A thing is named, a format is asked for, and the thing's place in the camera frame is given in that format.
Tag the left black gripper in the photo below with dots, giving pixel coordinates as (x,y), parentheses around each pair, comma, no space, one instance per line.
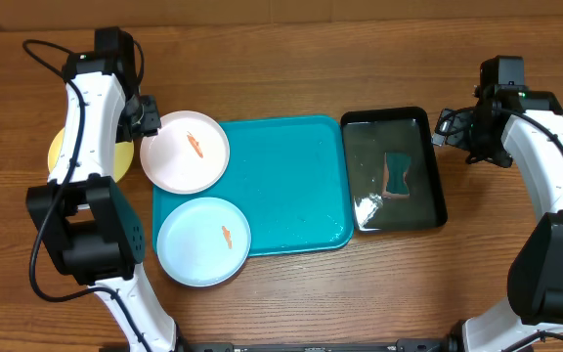
(153,123)

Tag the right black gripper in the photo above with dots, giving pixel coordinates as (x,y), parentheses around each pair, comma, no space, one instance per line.
(453,135)

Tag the yellow green plate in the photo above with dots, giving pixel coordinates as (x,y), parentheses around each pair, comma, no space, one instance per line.
(124,153)

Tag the green scrubbing sponge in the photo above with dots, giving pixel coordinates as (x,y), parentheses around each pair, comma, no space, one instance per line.
(396,168)

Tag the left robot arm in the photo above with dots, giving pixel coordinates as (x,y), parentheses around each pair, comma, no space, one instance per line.
(89,238)

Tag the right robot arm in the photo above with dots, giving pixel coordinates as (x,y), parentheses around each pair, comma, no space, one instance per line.
(527,128)

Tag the black water tray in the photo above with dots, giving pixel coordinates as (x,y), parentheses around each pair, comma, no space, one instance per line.
(368,135)

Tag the teal plastic tray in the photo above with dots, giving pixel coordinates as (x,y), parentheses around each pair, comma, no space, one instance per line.
(288,176)

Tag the white pink plate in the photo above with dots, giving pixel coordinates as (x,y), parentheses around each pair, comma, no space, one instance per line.
(189,153)

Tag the light blue plate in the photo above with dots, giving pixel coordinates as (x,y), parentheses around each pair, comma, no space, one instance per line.
(203,242)

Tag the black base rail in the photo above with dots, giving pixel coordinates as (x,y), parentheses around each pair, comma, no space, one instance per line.
(311,347)

